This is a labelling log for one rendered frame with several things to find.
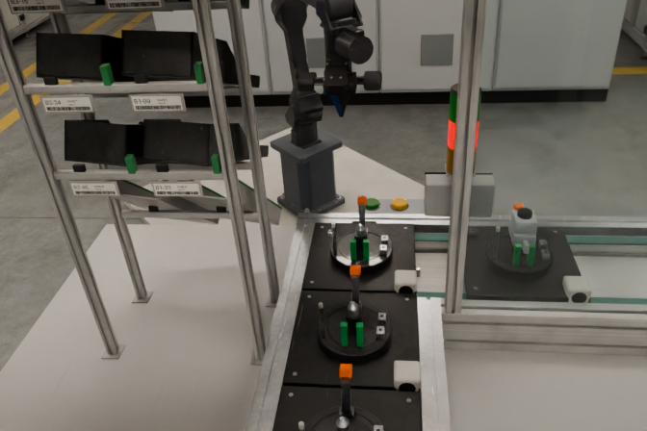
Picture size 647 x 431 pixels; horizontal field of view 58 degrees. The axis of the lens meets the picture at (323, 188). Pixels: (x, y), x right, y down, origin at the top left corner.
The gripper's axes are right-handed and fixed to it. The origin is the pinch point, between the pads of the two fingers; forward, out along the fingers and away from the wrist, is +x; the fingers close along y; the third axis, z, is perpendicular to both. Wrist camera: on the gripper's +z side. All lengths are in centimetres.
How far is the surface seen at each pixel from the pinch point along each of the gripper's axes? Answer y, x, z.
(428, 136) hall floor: 33, 126, -229
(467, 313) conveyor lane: 27, 29, 36
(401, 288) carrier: 13.7, 27.4, 31.6
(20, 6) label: -42, -35, 42
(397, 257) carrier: 12.9, 28.4, 20.4
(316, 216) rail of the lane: -7.3, 29.4, 3.7
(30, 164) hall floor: -229, 125, -190
